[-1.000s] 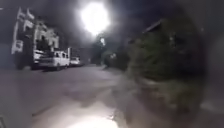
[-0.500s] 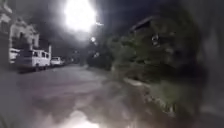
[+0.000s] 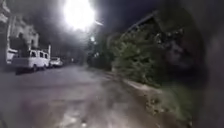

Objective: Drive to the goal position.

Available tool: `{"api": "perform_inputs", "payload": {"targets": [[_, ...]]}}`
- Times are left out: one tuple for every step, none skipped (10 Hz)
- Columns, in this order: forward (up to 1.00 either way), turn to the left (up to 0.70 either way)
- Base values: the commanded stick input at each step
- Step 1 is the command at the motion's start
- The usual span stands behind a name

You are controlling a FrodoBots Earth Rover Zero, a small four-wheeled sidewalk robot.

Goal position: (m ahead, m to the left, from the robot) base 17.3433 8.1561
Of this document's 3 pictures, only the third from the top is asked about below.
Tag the white car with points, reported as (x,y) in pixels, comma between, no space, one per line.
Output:
(56,62)

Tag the street lamp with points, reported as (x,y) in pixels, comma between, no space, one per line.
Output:
(80,13)

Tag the grass verge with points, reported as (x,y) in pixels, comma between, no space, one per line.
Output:
(173,100)

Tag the grey asphalt road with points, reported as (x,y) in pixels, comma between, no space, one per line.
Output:
(60,96)

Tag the white van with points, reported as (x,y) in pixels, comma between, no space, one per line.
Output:
(31,60)

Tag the building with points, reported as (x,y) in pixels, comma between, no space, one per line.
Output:
(16,36)

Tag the bushes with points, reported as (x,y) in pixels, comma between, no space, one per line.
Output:
(143,56)

